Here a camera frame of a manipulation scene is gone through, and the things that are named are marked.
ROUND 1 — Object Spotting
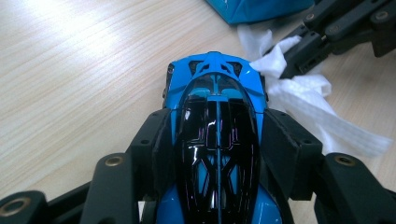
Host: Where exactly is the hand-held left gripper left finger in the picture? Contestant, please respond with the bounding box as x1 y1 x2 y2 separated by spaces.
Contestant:
125 107 178 202

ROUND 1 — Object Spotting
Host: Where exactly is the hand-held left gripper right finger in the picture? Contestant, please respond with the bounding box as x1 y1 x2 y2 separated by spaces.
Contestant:
260 107 323 202

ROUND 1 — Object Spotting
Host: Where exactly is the white wet wipe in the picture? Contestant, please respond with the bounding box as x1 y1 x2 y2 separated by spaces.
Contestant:
236 23 393 158

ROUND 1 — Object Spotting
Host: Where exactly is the blue wet wipes pack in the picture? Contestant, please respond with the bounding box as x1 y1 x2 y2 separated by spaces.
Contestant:
205 0 316 26

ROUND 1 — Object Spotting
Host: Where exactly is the blue toy car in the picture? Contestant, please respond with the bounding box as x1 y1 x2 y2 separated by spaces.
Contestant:
155 50 283 224

